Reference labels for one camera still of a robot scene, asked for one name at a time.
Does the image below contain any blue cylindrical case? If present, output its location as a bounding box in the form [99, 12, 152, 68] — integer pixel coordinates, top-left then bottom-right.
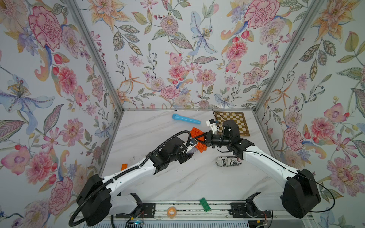
[172, 114, 201, 125]

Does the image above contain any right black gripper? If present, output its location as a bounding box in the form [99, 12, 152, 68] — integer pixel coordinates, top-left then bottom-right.
[195, 132, 232, 149]

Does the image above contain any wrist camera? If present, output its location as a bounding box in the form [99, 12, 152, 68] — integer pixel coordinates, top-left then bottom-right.
[206, 119, 219, 134]
[187, 139, 198, 150]

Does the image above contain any wooden chessboard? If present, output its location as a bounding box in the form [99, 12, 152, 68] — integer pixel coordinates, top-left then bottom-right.
[214, 111, 250, 137]

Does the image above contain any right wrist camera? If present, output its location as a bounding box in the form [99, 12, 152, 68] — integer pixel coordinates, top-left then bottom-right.
[206, 119, 219, 134]

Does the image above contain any black corrugated cable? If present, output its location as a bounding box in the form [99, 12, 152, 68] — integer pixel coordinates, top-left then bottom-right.
[68, 130, 192, 228]

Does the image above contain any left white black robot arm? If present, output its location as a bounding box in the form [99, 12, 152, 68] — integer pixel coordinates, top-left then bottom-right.
[68, 135, 198, 227]

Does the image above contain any green plastic block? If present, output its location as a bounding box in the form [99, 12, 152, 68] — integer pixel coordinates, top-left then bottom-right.
[199, 198, 211, 212]

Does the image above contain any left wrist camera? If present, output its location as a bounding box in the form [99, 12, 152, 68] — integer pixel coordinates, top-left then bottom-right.
[187, 139, 198, 150]

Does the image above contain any orange tape roll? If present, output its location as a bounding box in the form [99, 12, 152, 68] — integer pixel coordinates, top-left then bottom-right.
[166, 207, 177, 219]

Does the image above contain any orange fluffy cloth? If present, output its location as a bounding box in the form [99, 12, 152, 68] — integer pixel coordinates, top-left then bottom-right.
[190, 127, 208, 153]

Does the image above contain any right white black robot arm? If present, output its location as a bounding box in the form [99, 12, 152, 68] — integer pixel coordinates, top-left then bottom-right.
[188, 121, 321, 219]

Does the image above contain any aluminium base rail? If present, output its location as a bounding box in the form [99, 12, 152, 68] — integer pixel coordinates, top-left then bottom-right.
[103, 200, 291, 221]

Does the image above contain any small orange block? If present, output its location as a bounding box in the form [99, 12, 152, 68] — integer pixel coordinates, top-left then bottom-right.
[121, 164, 128, 171]

